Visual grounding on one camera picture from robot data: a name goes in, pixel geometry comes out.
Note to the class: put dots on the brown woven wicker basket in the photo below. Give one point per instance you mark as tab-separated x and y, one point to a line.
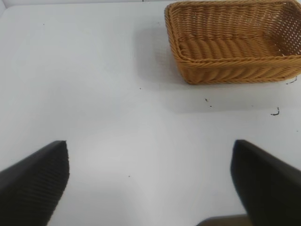
225	68

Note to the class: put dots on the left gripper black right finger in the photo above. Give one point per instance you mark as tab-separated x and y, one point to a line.
270	186

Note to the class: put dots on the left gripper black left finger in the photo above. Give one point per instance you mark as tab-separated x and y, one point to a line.
30	186

